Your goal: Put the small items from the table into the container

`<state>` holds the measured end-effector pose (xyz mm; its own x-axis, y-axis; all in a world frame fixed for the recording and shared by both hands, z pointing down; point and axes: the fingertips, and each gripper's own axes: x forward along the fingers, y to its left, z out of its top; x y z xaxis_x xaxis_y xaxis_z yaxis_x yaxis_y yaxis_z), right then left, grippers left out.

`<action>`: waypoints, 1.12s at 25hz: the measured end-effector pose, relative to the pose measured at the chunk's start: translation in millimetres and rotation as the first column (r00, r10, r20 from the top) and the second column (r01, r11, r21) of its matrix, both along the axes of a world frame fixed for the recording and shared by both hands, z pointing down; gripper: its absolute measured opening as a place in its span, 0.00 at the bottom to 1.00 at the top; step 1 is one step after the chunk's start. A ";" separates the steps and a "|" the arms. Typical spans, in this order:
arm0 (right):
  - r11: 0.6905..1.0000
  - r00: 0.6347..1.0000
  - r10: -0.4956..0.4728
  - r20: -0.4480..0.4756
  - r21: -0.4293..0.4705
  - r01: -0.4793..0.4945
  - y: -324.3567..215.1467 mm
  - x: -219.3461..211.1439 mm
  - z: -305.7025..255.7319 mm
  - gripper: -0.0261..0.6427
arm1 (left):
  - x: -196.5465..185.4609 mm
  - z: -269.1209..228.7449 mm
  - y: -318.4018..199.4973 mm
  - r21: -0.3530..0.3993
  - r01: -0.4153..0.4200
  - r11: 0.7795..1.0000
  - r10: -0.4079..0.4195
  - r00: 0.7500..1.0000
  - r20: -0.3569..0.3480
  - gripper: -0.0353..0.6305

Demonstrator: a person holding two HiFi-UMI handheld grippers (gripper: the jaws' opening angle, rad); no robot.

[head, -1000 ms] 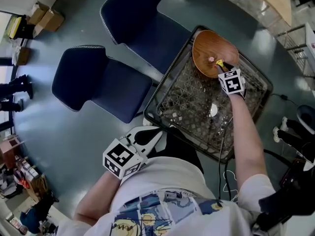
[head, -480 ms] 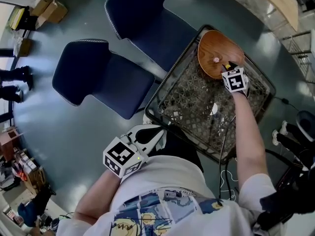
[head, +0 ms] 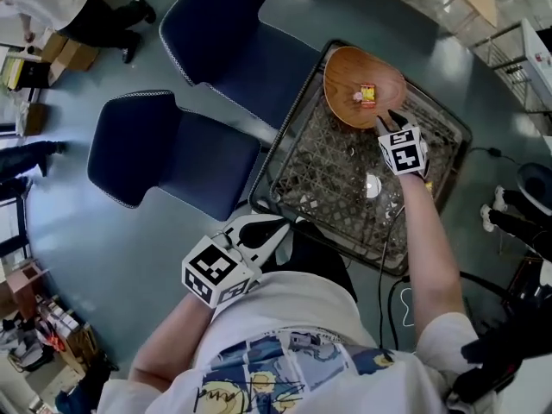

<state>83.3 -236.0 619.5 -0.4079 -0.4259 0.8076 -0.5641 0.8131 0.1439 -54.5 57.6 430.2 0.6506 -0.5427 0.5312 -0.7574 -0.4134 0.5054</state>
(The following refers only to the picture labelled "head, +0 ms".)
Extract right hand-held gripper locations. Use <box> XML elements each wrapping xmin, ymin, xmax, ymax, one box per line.
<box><xmin>376</xmin><ymin>109</ymin><xmax>431</xmax><ymax>179</ymax></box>

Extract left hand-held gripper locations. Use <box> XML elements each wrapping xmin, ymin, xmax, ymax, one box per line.
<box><xmin>181</xmin><ymin>213</ymin><xmax>296</xmax><ymax>310</ymax></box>

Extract yellow red small packet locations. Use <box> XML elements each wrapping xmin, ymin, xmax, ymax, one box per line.
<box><xmin>359</xmin><ymin>83</ymin><xmax>378</xmax><ymax>110</ymax></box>

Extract wooden bowl container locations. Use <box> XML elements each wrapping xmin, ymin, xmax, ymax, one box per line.
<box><xmin>323</xmin><ymin>46</ymin><xmax>409</xmax><ymax>130</ymax></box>

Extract person's right forearm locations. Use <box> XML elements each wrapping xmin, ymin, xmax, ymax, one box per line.
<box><xmin>398</xmin><ymin>172</ymin><xmax>463</xmax><ymax>334</ymax></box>

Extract person's left forearm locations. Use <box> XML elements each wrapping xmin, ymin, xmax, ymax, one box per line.
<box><xmin>128</xmin><ymin>292</ymin><xmax>217</xmax><ymax>390</ymax></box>

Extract person's dark trousers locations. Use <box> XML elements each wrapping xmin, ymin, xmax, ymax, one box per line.
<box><xmin>284</xmin><ymin>221</ymin><xmax>359</xmax><ymax>304</ymax></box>

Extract glass rattan table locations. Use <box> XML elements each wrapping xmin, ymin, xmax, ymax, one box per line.
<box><xmin>248</xmin><ymin>39</ymin><xmax>474</xmax><ymax>278</ymax></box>

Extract person's white printed shirt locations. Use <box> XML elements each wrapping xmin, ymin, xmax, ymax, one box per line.
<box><xmin>97</xmin><ymin>269</ymin><xmax>455</xmax><ymax>414</ymax></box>

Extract dark blue chair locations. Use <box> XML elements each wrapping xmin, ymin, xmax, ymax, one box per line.
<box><xmin>158</xmin><ymin>0</ymin><xmax>323</xmax><ymax>131</ymax></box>
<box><xmin>86</xmin><ymin>89</ymin><xmax>262</xmax><ymax>223</ymax></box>

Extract white cabinet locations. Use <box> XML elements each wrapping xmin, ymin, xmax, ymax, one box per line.
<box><xmin>518</xmin><ymin>17</ymin><xmax>552</xmax><ymax>105</ymax></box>

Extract cardboard boxes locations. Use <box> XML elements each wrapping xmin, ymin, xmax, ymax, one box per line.
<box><xmin>40</xmin><ymin>31</ymin><xmax>97</xmax><ymax>73</ymax></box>

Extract black power cable with plug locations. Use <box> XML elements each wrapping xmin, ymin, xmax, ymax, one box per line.
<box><xmin>467</xmin><ymin>146</ymin><xmax>521</xmax><ymax>164</ymax></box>

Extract white cable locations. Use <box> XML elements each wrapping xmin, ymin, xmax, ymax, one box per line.
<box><xmin>398</xmin><ymin>286</ymin><xmax>416</xmax><ymax>328</ymax></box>

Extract metal wire rack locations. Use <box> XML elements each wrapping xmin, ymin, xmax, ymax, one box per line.
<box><xmin>469</xmin><ymin>22</ymin><xmax>544</xmax><ymax>114</ymax></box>

